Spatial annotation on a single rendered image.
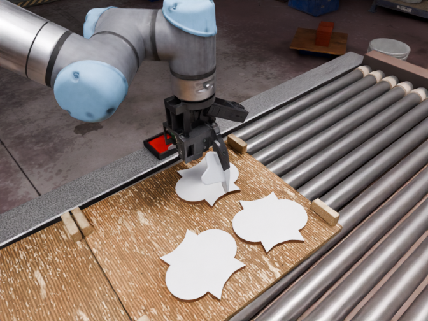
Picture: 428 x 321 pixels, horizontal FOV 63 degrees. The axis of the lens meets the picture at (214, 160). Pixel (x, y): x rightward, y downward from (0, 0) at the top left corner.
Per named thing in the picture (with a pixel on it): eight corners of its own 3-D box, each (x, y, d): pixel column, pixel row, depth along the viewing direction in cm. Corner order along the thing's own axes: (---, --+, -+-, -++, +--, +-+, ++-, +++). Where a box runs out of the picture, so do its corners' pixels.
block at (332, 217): (308, 208, 71) (311, 200, 69) (314, 204, 72) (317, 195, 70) (332, 227, 67) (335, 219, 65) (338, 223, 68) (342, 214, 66)
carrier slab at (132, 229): (72, 220, 71) (71, 214, 70) (228, 142, 89) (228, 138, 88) (162, 373, 50) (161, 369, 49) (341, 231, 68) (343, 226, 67)
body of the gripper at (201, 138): (165, 146, 68) (157, 92, 59) (200, 130, 71) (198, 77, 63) (186, 167, 63) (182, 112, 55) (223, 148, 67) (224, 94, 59)
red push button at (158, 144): (148, 146, 89) (147, 141, 88) (167, 137, 92) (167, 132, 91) (160, 158, 86) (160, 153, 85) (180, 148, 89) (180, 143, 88)
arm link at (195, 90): (198, 54, 60) (227, 72, 56) (199, 78, 64) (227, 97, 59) (161, 67, 57) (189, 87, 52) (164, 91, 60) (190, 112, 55)
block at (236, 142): (226, 143, 87) (227, 134, 85) (232, 140, 87) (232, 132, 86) (242, 155, 83) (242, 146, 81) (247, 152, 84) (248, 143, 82)
